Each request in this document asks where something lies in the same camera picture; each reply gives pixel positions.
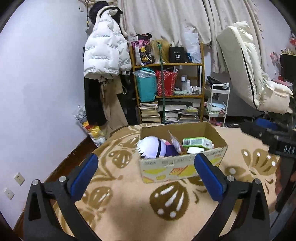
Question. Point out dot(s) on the stack of books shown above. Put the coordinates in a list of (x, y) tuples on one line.
[(149, 112)]

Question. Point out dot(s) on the small toy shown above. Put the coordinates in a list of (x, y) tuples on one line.
[(176, 144)]

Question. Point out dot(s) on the black box marked 40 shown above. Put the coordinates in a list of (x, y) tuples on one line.
[(177, 55)]

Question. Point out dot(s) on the clear plastic bag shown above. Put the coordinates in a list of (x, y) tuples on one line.
[(191, 44)]

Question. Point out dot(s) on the teal bag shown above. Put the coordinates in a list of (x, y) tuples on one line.
[(146, 84)]

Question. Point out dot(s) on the pink desk fan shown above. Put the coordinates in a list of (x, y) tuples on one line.
[(276, 63)]

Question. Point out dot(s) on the cream recliner chair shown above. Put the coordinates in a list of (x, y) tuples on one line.
[(248, 79)]

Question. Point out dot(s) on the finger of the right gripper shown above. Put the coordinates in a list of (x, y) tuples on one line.
[(266, 124), (263, 134)]

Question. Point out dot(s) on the open cardboard box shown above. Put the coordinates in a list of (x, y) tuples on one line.
[(182, 166)]

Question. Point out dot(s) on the green pole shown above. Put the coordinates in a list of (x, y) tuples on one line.
[(162, 80)]

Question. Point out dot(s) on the blonde wig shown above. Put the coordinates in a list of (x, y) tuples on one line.
[(165, 50)]

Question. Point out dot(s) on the black coat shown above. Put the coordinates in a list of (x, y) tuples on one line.
[(93, 104)]

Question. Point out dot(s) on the wooden bookshelf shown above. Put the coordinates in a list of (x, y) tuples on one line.
[(200, 79)]

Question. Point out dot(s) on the colourful snack bag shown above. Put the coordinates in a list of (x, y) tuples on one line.
[(142, 49)]

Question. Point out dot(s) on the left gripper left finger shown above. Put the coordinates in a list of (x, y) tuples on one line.
[(40, 221)]

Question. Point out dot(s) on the floral beige curtain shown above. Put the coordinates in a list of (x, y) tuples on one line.
[(169, 19)]

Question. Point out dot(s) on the beige trench coat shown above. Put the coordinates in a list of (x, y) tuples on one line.
[(111, 106)]

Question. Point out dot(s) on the beige patterned blanket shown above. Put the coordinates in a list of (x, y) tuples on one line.
[(119, 204)]

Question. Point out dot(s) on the green tissue pack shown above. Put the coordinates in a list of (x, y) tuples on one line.
[(200, 142)]

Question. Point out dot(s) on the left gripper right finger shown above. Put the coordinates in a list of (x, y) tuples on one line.
[(242, 210)]

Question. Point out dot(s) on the purple haired plush doll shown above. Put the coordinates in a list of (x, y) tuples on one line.
[(152, 147)]

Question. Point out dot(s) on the plastic bag of toys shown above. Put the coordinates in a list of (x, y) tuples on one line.
[(93, 131)]

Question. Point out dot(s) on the wall socket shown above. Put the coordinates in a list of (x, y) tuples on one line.
[(9, 193), (19, 178)]

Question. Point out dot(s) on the white puffer jacket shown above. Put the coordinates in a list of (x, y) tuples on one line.
[(106, 53)]

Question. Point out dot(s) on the person's right hand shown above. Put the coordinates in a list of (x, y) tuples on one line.
[(278, 174)]

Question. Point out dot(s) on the white rolling cart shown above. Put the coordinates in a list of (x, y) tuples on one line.
[(216, 106)]

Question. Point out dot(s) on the red patterned bag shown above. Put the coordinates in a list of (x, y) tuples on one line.
[(169, 82)]

